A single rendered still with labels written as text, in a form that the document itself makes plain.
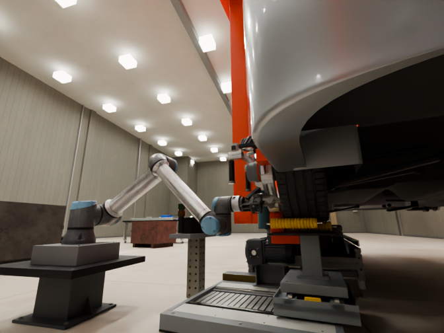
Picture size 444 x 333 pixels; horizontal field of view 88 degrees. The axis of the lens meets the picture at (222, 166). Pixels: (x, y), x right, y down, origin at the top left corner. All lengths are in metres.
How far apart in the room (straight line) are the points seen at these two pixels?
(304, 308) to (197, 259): 0.86
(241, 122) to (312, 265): 1.36
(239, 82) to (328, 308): 1.95
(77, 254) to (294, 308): 1.13
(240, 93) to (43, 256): 1.94
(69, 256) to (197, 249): 0.81
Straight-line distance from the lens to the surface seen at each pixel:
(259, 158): 1.19
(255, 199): 1.26
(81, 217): 1.73
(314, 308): 1.27
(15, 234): 3.90
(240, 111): 2.26
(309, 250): 1.43
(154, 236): 6.24
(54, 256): 1.64
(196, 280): 1.86
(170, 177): 1.34
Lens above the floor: 0.49
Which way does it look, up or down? 15 degrees up
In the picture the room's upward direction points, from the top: 1 degrees counter-clockwise
